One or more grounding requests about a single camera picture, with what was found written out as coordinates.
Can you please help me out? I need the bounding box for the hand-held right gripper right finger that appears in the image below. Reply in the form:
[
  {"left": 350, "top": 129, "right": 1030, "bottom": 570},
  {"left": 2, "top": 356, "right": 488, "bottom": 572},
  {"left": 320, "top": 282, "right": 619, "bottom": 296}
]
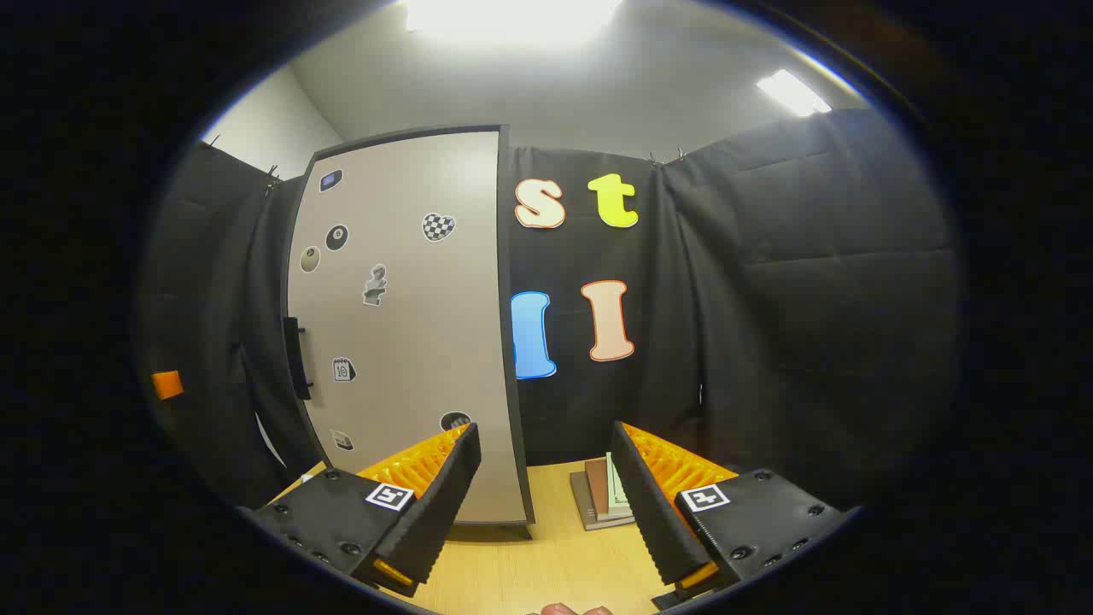
[{"left": 610, "top": 420, "right": 859, "bottom": 603}]

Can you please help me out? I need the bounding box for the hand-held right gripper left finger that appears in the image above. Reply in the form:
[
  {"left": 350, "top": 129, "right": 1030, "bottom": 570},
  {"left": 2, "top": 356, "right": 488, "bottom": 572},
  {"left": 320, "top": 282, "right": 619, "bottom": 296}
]
[{"left": 239, "top": 421, "right": 482, "bottom": 599}]

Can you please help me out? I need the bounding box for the black cabinet door handle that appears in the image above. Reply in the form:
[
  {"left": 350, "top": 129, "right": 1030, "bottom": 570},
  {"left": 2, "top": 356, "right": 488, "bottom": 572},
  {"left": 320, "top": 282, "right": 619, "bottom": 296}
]
[{"left": 283, "top": 316, "right": 313, "bottom": 401}]

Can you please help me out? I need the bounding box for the reddish brown book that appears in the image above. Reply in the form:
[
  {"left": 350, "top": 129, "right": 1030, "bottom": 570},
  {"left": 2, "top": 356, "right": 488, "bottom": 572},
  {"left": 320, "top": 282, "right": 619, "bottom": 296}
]
[{"left": 585, "top": 457, "right": 611, "bottom": 518}]

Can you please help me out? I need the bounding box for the grey book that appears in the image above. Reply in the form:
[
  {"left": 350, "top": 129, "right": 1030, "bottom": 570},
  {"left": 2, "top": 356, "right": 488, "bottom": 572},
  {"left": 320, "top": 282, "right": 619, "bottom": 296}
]
[{"left": 570, "top": 470, "right": 637, "bottom": 532}]

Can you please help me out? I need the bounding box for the black backdrop cloth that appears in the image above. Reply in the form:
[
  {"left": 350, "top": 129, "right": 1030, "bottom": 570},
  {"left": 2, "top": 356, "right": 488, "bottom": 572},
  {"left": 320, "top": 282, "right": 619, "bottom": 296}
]
[{"left": 141, "top": 107, "right": 966, "bottom": 513}]

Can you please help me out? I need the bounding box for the narrow ceiling light panel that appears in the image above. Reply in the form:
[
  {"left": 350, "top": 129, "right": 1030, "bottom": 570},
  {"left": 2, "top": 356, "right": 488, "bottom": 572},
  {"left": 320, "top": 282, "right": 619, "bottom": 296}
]
[{"left": 756, "top": 68, "right": 833, "bottom": 118}]

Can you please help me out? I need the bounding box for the large ceiling light panel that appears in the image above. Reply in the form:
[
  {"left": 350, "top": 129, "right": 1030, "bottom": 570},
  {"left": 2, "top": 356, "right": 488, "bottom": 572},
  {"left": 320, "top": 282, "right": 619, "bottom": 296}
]
[{"left": 401, "top": 0, "right": 624, "bottom": 48}]

